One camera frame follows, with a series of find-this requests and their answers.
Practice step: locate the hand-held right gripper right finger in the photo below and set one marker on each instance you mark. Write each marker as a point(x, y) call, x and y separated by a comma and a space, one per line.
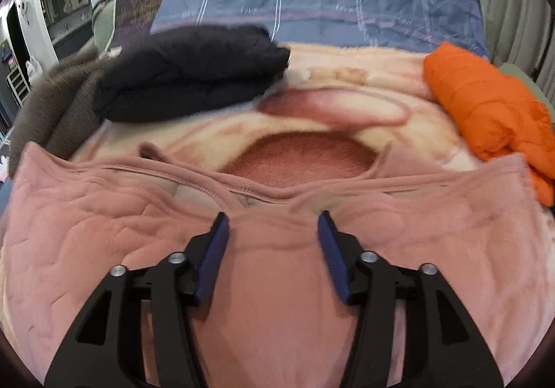
point(334, 260)

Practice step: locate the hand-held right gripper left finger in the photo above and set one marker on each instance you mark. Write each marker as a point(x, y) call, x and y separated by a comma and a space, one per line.
point(210, 260)

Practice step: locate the pink quilted jacket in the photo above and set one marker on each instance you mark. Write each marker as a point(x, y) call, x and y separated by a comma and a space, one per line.
point(130, 240)

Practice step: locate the pink fleece blanket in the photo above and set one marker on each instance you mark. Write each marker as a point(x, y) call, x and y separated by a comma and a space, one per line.
point(347, 110)

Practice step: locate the black folded garment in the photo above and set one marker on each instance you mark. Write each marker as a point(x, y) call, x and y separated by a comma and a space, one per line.
point(182, 71)

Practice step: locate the orange puffer jacket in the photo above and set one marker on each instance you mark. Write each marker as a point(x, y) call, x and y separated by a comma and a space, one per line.
point(494, 110)

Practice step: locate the brown fleece garment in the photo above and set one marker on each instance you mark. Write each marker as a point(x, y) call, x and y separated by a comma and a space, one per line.
point(52, 106)

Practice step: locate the green striped pillow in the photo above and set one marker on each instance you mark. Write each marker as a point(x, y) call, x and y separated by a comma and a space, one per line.
point(104, 26)

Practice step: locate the dark floral pillow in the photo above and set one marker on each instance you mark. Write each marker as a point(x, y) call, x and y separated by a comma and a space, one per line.
point(134, 11)

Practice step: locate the grey pleated curtain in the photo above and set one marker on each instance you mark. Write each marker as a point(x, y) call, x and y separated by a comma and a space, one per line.
point(516, 19)

